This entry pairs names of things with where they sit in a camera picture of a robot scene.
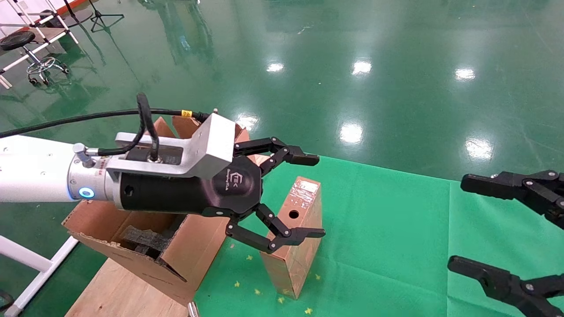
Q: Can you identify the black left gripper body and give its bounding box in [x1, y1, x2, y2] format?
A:
[119, 155, 264, 217]

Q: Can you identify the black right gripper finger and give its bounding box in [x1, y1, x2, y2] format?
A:
[447, 255, 564, 317]
[460, 170, 564, 229]

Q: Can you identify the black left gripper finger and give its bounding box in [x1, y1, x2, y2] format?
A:
[226, 203, 326, 254]
[234, 137, 320, 177]

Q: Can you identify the small brown cardboard box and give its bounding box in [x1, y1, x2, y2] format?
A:
[260, 176, 322, 300]

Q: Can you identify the large open cardboard carton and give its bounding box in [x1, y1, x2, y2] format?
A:
[62, 115, 270, 307]

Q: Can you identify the black foam block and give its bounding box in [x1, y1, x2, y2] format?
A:
[121, 225, 173, 258]

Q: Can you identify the green table cloth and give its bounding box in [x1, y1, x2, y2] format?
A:
[194, 152, 564, 317]

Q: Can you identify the black tripod stand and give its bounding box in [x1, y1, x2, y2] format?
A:
[87, 0, 125, 33]

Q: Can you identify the black round swivel stool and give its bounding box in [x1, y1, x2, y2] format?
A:
[0, 30, 70, 86]

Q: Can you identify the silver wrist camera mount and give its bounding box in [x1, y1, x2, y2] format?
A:
[106, 113, 236, 179]

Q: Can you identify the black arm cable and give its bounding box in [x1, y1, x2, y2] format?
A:
[0, 93, 210, 162]

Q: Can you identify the white table frame pipe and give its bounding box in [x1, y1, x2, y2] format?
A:
[0, 236, 80, 317]

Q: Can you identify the white pipe rack frame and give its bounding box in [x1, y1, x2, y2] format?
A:
[0, 0, 80, 89]

